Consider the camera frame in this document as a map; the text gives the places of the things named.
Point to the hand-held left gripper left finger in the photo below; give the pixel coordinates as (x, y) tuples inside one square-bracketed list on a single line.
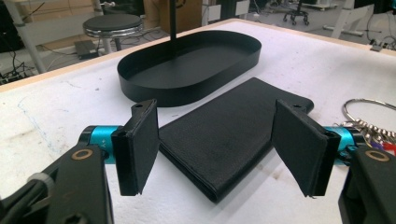
[(137, 149)]

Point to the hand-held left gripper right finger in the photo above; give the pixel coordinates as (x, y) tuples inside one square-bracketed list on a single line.
[(299, 146)]

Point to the black oval tray with hanger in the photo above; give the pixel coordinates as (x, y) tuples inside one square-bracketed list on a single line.
[(186, 77)]

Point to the white table mat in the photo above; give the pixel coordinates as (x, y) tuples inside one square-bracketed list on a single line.
[(62, 102)]

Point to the black round stool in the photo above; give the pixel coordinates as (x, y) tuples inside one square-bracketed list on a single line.
[(112, 23)]

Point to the black office chair base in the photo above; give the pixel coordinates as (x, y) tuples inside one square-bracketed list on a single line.
[(295, 14)]

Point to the cardboard box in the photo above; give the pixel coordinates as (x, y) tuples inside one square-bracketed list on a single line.
[(186, 15)]

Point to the white table leg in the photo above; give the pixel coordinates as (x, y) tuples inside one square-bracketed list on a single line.
[(26, 40)]

